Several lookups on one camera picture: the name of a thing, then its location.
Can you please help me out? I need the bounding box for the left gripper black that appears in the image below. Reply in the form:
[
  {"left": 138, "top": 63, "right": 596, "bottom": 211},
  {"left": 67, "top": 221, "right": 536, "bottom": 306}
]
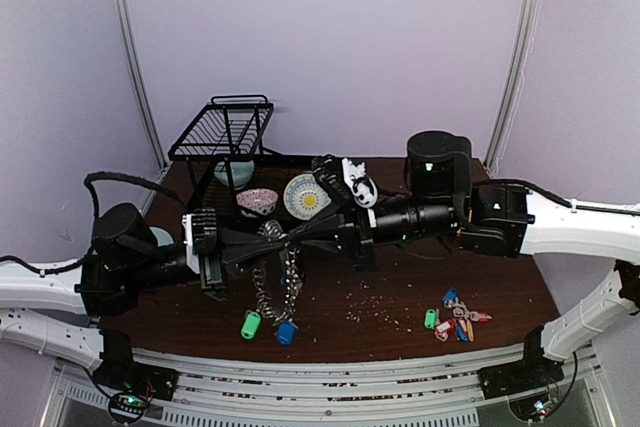
[{"left": 127, "top": 224, "right": 283, "bottom": 301}]

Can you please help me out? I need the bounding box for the black keyring disc with rings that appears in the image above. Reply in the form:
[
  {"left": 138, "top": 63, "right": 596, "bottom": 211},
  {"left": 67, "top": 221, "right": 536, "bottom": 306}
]
[{"left": 251, "top": 242, "right": 305, "bottom": 327}]

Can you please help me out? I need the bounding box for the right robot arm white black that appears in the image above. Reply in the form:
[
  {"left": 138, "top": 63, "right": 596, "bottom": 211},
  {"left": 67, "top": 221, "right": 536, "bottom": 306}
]
[{"left": 288, "top": 131, "right": 639, "bottom": 399}]

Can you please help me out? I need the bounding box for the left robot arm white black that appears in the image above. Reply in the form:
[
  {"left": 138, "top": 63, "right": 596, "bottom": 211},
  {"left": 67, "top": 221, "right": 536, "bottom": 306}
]
[{"left": 1, "top": 203, "right": 297, "bottom": 402}]

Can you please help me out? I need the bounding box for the blue yellow patterned plate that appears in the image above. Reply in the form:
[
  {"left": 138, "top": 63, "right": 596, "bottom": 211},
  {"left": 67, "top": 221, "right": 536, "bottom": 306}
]
[{"left": 283, "top": 173, "right": 331, "bottom": 221}]

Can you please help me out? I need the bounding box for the pink patterned bowl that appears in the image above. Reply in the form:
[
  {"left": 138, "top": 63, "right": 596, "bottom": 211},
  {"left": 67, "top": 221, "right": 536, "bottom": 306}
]
[{"left": 236, "top": 188, "right": 279, "bottom": 218}]

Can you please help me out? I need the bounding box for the green key tag on disc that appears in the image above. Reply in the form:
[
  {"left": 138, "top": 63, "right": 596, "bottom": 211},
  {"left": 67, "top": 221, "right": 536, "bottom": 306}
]
[{"left": 240, "top": 311, "right": 262, "bottom": 340}]

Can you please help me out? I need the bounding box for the light teal plate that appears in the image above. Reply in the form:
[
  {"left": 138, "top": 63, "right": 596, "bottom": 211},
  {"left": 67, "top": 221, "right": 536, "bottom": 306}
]
[{"left": 150, "top": 227, "right": 175, "bottom": 247}]

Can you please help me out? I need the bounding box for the teal ceramic bowl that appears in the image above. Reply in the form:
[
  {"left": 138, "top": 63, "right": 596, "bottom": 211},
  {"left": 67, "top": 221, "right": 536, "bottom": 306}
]
[{"left": 214, "top": 161, "right": 255, "bottom": 190}]

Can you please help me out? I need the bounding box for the blue key tag on disc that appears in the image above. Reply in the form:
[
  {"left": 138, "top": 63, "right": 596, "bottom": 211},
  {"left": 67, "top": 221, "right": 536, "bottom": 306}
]
[{"left": 276, "top": 321, "right": 298, "bottom": 346}]

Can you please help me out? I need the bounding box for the green key tag in pile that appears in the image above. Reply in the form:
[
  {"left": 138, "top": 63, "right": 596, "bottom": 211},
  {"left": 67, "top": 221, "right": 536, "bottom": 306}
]
[{"left": 424, "top": 309, "right": 439, "bottom": 330}]

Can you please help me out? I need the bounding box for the blue key tag in pile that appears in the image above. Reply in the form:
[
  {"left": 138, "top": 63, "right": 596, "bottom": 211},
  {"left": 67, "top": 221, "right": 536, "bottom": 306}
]
[{"left": 442, "top": 288, "right": 458, "bottom": 307}]

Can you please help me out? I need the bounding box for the red key tag in pile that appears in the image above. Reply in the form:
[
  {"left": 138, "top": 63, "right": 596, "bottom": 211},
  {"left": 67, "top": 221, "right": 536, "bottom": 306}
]
[{"left": 434, "top": 319, "right": 456, "bottom": 341}]

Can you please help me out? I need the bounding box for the yellow key tag in pile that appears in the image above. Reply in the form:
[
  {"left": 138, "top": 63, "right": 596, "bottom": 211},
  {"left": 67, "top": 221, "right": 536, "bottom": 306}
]
[{"left": 464, "top": 319, "right": 475, "bottom": 342}]

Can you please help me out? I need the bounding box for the red headed silver key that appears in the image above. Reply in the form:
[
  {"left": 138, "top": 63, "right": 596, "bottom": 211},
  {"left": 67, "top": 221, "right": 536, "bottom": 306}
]
[{"left": 468, "top": 311, "right": 493, "bottom": 323}]

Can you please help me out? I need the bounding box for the left circuit board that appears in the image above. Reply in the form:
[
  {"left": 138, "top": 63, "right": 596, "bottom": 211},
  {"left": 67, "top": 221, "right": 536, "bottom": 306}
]
[{"left": 107, "top": 392, "right": 149, "bottom": 423}]

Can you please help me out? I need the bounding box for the circuit board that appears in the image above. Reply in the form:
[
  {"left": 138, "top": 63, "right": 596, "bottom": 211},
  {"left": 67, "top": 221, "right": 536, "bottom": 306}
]
[
  {"left": 510, "top": 395, "right": 556, "bottom": 423},
  {"left": 107, "top": 392, "right": 149, "bottom": 423}
]

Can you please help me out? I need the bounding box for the right circuit board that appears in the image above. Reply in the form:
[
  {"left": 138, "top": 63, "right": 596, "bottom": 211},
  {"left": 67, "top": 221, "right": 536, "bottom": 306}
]
[{"left": 510, "top": 395, "right": 556, "bottom": 423}]

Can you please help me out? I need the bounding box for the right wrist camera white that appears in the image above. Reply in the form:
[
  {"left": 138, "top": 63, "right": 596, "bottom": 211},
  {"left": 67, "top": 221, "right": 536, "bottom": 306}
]
[{"left": 311, "top": 154, "right": 379, "bottom": 228}]

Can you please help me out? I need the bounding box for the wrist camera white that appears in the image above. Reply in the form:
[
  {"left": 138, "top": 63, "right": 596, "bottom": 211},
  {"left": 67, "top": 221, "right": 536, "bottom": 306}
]
[
  {"left": 311, "top": 154, "right": 379, "bottom": 228},
  {"left": 182, "top": 214, "right": 200, "bottom": 274}
]

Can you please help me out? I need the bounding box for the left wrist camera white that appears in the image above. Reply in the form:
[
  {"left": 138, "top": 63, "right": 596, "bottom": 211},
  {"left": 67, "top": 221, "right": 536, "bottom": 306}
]
[{"left": 182, "top": 214, "right": 200, "bottom": 274}]

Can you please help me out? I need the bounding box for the black wire dish rack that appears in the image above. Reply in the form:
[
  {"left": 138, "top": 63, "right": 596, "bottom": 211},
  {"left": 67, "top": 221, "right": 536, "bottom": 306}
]
[{"left": 167, "top": 93, "right": 344, "bottom": 228}]

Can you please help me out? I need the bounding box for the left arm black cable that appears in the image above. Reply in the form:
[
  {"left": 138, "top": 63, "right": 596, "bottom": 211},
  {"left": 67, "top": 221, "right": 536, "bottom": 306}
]
[{"left": 0, "top": 170, "right": 191, "bottom": 278}]

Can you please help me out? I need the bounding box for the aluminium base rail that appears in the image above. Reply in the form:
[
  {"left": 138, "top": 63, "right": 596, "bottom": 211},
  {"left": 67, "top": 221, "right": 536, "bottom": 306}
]
[{"left": 42, "top": 339, "right": 614, "bottom": 427}]

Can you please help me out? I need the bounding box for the right aluminium frame post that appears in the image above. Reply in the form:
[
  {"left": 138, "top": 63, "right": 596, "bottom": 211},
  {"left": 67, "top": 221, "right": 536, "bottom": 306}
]
[{"left": 484, "top": 0, "right": 540, "bottom": 175}]

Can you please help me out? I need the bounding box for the aluminium frame post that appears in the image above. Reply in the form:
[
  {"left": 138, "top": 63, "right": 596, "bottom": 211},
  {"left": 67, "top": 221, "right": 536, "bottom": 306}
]
[
  {"left": 484, "top": 0, "right": 540, "bottom": 175},
  {"left": 113, "top": 0, "right": 168, "bottom": 170}
]

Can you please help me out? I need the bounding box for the left aluminium frame post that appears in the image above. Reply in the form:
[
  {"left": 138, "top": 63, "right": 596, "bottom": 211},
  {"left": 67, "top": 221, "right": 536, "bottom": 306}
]
[{"left": 113, "top": 0, "right": 168, "bottom": 170}]

